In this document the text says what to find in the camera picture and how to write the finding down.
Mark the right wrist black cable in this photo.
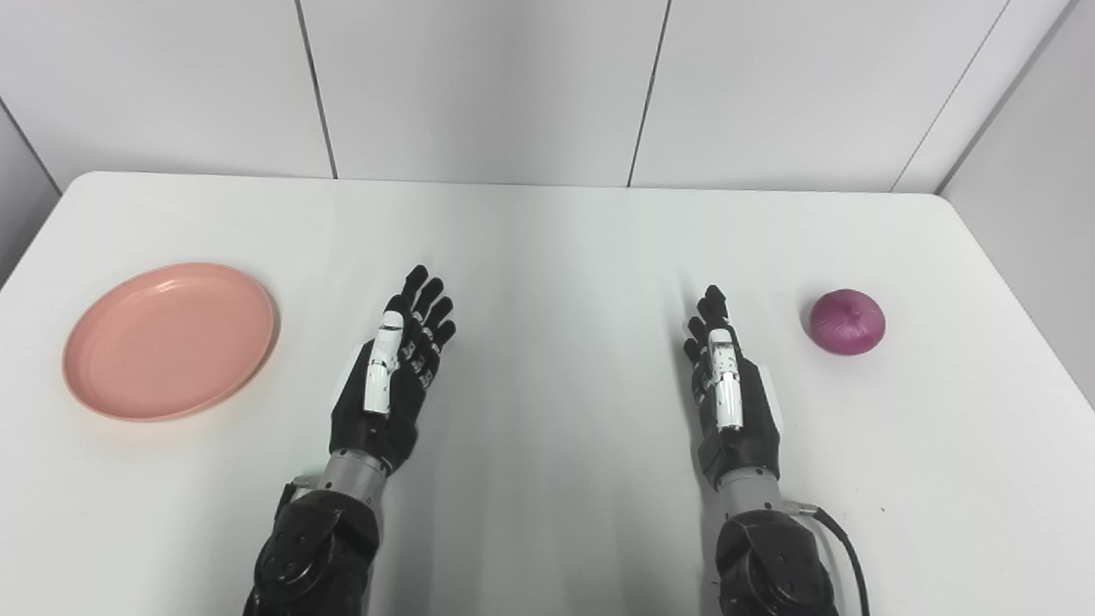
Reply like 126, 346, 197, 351
787, 502, 872, 616

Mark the pink round plate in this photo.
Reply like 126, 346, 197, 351
62, 262, 280, 423

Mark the purple red onion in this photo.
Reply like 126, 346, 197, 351
809, 289, 887, 356

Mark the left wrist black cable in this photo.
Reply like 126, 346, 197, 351
274, 477, 322, 518

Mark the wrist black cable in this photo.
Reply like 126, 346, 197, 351
274, 477, 322, 518
787, 502, 872, 616

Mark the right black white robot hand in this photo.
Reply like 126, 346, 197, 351
683, 285, 782, 490

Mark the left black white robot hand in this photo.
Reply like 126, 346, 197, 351
329, 264, 457, 474

